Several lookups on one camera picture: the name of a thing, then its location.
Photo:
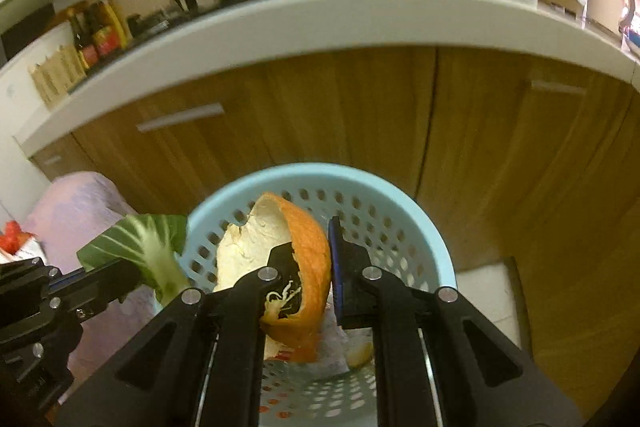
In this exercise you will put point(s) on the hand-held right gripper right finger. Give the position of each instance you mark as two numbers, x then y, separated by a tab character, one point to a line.
341	277

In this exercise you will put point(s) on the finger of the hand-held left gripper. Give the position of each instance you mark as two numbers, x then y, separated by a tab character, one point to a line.
100	297
100	271

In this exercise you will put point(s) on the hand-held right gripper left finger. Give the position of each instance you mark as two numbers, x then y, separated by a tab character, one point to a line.
245	292

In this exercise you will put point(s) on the green vegetable leaf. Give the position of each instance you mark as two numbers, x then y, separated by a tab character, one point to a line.
145	242

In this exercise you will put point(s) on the white dotted wrapper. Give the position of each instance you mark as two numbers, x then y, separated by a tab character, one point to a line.
330	352

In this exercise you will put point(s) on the light blue plastic basket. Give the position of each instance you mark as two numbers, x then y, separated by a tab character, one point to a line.
400	227

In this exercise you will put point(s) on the red plastic bag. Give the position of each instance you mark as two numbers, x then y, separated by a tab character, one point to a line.
12	239

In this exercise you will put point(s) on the wooden kitchen counter cabinet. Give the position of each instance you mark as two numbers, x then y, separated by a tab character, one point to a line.
350	107

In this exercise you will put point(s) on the beige utensil basket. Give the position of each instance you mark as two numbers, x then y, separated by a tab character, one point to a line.
57	74

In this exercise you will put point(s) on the slim dark sauce bottle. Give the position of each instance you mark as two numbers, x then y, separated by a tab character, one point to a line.
82	44

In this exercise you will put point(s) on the large dark sauce bottle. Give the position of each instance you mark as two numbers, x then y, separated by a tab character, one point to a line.
105	32

